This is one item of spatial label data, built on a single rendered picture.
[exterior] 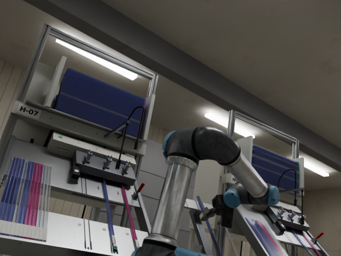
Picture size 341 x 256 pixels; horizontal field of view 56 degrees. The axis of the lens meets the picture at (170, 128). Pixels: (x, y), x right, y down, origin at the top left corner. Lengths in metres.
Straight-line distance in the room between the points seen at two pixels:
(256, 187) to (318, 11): 2.70
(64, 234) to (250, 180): 0.74
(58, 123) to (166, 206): 0.99
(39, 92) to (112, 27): 1.90
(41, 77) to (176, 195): 1.31
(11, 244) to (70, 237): 0.22
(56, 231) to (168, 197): 0.51
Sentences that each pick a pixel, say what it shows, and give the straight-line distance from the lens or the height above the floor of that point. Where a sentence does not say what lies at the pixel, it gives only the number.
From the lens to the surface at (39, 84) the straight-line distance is 2.09.
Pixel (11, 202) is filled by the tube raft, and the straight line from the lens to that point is 1.41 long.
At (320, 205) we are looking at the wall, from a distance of 10.10.
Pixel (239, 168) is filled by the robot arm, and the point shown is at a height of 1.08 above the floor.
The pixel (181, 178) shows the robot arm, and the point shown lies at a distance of 1.07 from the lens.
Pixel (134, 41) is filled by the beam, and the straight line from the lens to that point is 3.87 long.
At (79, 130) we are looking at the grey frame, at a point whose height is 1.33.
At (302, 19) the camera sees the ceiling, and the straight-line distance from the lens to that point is 3.78.
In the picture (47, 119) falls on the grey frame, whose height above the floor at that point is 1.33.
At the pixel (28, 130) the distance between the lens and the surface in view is 1.99.
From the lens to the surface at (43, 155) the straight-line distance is 1.78.
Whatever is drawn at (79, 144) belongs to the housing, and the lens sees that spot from 1.84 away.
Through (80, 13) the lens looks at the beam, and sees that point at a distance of 3.68.
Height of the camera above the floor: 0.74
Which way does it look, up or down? 22 degrees up
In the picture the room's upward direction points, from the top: 10 degrees clockwise
